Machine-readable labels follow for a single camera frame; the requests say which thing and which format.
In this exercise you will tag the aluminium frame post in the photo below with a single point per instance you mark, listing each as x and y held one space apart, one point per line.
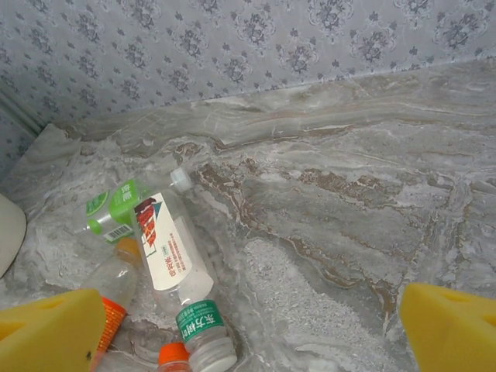
17 112

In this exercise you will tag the orange cap printed label bottle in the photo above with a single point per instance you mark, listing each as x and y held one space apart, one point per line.
172 354

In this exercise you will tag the white waste bin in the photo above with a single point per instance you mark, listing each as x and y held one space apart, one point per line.
9 232

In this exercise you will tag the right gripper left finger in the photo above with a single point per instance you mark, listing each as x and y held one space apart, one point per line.
50 333

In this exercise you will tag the green label plastic bottle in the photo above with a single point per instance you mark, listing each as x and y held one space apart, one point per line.
116 201

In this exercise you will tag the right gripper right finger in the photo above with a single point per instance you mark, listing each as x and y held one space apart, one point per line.
449 333

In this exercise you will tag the white and red label bottle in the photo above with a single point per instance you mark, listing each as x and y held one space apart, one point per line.
170 248

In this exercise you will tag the teal label small bottle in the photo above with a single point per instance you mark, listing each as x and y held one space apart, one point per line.
199 317

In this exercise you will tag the plain orange label bottle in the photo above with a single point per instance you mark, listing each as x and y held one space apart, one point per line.
112 283

